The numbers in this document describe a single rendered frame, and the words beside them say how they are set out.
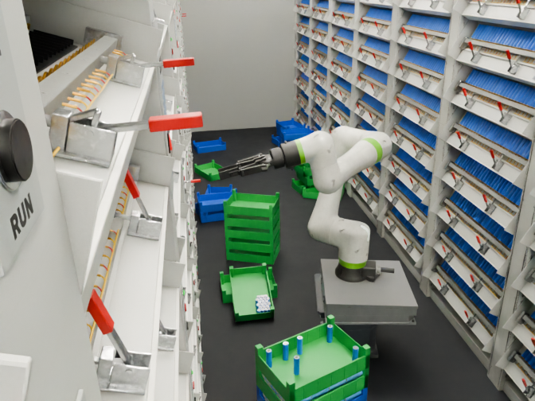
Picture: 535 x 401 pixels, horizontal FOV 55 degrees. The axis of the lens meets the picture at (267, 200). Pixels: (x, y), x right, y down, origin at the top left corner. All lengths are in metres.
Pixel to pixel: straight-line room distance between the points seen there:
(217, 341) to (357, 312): 0.75
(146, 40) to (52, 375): 0.65
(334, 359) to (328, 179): 0.62
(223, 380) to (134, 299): 1.85
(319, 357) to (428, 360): 0.91
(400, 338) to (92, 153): 2.37
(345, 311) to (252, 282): 0.79
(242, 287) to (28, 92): 2.66
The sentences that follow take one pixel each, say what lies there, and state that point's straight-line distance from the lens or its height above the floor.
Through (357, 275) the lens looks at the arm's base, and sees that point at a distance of 2.30.
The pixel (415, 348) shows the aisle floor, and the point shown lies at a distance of 2.59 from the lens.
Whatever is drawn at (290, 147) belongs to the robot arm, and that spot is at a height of 1.06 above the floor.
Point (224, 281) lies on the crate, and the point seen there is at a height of 0.02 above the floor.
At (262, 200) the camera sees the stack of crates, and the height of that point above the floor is 0.34.
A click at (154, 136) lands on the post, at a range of 0.82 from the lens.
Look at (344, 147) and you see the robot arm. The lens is 2.28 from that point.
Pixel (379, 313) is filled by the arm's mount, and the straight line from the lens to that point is 2.20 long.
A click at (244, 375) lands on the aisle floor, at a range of 2.39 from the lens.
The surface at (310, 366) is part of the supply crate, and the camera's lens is 1.71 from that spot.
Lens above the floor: 1.62
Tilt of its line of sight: 24 degrees down
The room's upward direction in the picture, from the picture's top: 1 degrees counter-clockwise
